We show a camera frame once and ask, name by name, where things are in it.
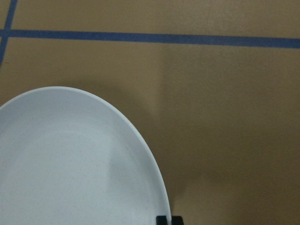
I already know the light blue plate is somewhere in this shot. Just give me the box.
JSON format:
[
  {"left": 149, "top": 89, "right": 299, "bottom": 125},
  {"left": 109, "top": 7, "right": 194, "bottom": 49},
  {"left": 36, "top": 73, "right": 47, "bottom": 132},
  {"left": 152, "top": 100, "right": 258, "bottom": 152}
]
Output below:
[{"left": 0, "top": 87, "right": 171, "bottom": 225}]

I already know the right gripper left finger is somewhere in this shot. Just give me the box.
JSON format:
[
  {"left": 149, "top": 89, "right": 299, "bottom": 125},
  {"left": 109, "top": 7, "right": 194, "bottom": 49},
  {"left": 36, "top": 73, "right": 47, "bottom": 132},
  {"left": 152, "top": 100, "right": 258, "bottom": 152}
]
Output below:
[{"left": 156, "top": 216, "right": 168, "bottom": 225}]

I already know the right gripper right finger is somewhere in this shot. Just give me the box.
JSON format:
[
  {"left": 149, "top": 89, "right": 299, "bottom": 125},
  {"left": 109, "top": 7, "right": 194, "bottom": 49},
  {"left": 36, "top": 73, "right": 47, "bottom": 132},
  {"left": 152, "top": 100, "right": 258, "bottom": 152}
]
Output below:
[{"left": 172, "top": 216, "right": 184, "bottom": 225}]

